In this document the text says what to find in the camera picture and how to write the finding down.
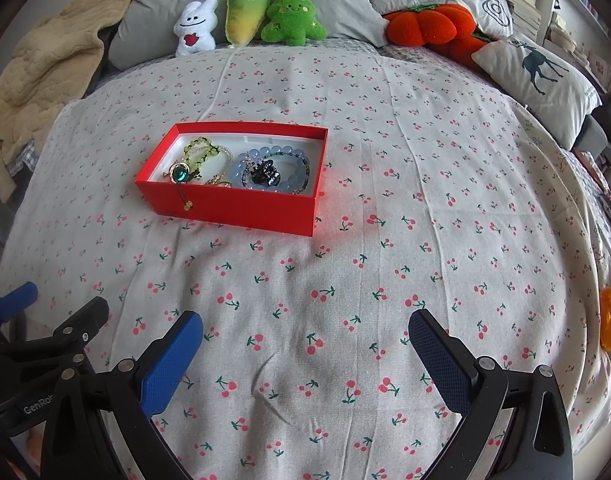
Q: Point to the grey office chair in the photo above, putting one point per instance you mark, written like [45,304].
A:
[595,134]

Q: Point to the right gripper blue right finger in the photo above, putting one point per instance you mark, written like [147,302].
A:
[448,362]

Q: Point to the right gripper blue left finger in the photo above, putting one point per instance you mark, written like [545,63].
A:
[165,361]

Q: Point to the beige quilted blanket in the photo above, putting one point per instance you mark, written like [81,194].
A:
[51,66]

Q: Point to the green tree plush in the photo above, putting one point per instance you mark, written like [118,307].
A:
[292,22]

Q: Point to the white ghost plush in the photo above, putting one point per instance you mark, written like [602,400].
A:
[194,27]

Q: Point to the red cardboard box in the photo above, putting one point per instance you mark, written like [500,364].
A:
[173,180]

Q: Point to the black flower hair clip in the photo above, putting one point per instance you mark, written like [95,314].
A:
[265,173]

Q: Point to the white deer print pillow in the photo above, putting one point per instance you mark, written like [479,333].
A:
[555,92]

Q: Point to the yellow green carrot plush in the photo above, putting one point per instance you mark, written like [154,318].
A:
[243,20]

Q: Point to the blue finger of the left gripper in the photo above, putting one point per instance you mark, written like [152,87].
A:
[81,327]
[17,301]

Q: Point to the orange persimmon plush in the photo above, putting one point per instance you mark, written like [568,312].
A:
[448,29]

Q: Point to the small gold earring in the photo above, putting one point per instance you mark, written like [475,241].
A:
[219,180]

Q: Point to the cherry print bed sheet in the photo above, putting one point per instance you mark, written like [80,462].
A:
[438,192]

